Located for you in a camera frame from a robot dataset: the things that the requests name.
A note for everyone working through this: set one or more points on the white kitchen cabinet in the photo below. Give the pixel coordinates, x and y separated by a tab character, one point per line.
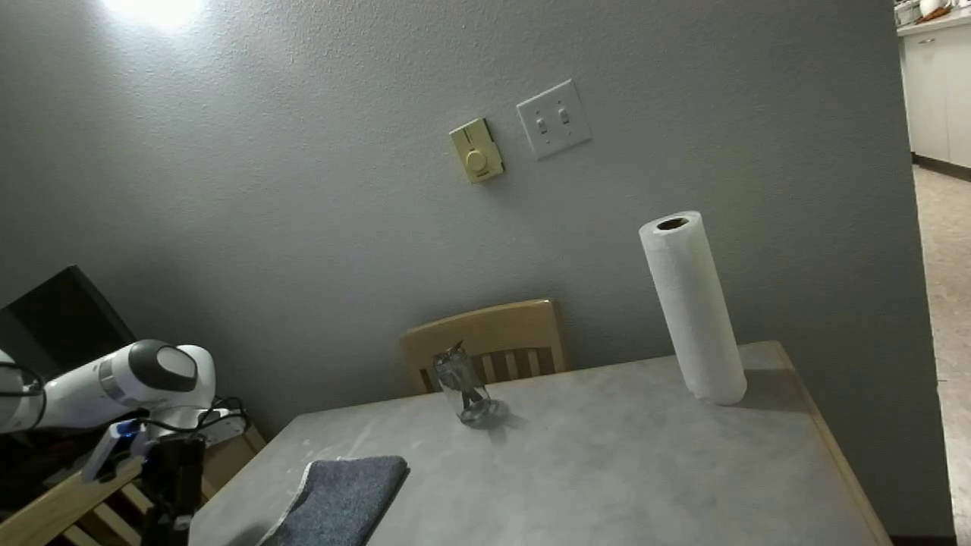
934	67

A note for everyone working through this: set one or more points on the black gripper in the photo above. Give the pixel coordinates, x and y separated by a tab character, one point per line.
175	480

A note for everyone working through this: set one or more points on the black monitor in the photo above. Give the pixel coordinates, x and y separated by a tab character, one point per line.
61	323

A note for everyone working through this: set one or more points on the grey blue towel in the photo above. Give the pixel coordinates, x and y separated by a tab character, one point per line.
340	502

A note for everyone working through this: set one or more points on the wooden chair behind table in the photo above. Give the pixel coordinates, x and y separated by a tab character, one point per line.
507	340

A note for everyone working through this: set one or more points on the beige dimmer switch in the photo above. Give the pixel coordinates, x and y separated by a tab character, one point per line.
478	154

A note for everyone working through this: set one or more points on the wooden chair at left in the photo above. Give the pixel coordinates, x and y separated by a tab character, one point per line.
93	514

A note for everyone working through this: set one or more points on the white double light switch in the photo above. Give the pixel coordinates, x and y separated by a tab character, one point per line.
553	119

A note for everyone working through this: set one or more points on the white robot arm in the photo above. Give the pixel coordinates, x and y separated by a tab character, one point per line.
152	407

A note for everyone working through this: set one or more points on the white paper towel roll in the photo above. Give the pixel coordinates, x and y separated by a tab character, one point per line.
693	305

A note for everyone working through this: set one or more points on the small wooden side table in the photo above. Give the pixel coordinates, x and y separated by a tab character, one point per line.
225	460

